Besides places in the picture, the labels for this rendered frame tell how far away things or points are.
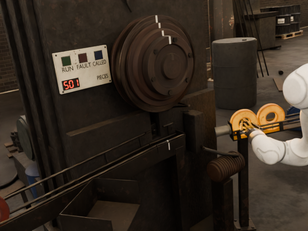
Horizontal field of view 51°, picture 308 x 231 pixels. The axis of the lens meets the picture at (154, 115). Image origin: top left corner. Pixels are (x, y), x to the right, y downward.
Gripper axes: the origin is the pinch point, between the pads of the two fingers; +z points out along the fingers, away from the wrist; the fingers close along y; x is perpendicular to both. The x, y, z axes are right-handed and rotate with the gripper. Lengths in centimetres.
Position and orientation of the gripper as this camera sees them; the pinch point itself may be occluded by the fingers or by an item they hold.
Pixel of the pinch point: (244, 121)
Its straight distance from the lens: 192.9
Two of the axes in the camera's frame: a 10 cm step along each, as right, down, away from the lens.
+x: -0.9, -9.1, -4.0
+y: 9.9, -1.1, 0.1
